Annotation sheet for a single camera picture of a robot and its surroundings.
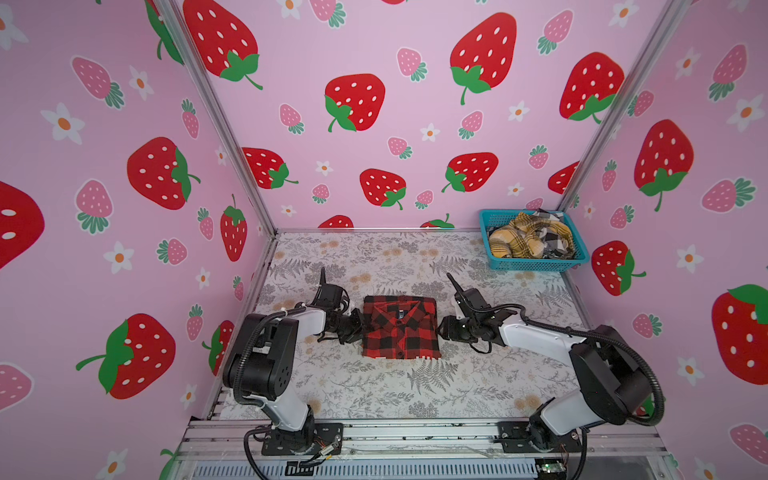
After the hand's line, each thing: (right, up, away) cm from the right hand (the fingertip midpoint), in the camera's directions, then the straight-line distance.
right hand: (440, 330), depth 90 cm
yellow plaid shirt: (+30, +29, +14) cm, 44 cm away
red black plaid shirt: (-12, +1, 0) cm, 12 cm away
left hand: (-21, 0, +2) cm, 21 cm away
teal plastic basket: (+41, +25, +10) cm, 49 cm away
